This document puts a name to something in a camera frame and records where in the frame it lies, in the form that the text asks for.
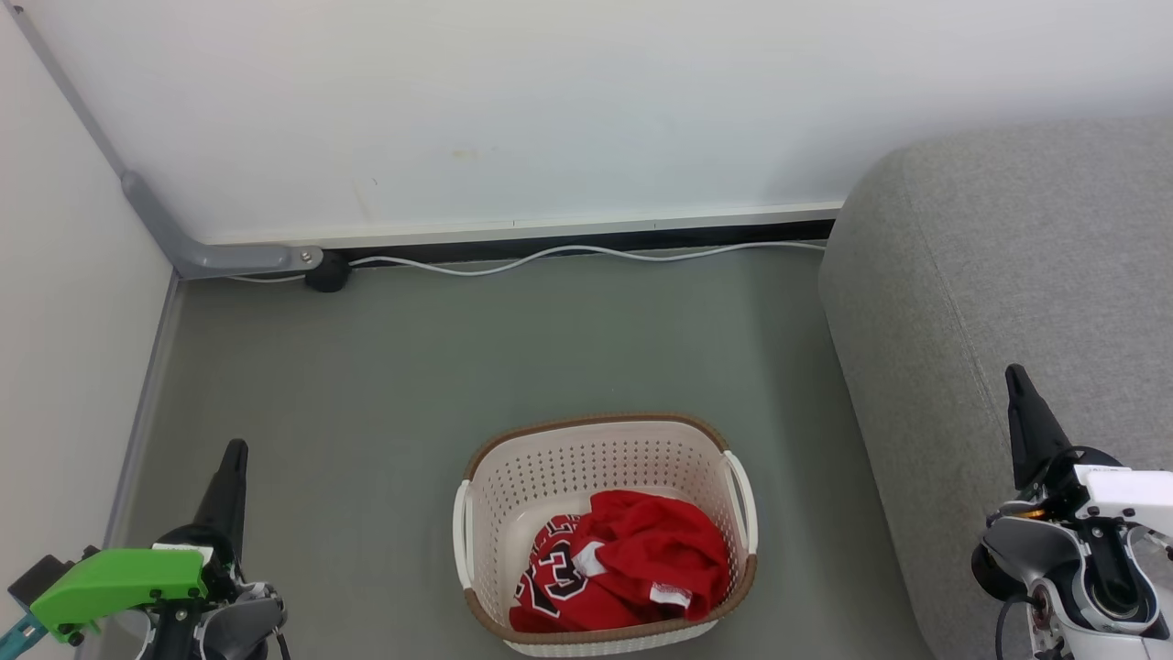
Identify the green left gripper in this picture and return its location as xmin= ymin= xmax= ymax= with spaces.
xmin=30 ymin=439 xmax=250 ymax=644

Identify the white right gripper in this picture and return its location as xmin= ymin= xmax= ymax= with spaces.
xmin=1003 ymin=365 xmax=1173 ymax=542

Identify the red basketball jersey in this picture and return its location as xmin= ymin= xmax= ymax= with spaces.
xmin=509 ymin=489 xmax=731 ymax=634

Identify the grey fabric sofa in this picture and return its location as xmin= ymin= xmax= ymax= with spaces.
xmin=818 ymin=115 xmax=1173 ymax=660

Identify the white perforated laundry basket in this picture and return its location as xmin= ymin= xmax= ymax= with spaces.
xmin=452 ymin=412 xmax=760 ymax=657

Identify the white and black baseboard strip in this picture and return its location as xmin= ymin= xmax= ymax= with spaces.
xmin=206 ymin=200 xmax=844 ymax=267

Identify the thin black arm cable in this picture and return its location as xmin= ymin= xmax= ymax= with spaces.
xmin=995 ymin=594 xmax=1035 ymax=660

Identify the grey wall cable conduit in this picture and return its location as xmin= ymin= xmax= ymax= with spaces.
xmin=5 ymin=0 xmax=323 ymax=281

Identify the black round cable plug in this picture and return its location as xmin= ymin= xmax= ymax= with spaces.
xmin=305 ymin=249 xmax=352 ymax=293

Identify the white power cable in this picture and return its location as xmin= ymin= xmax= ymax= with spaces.
xmin=229 ymin=242 xmax=828 ymax=283

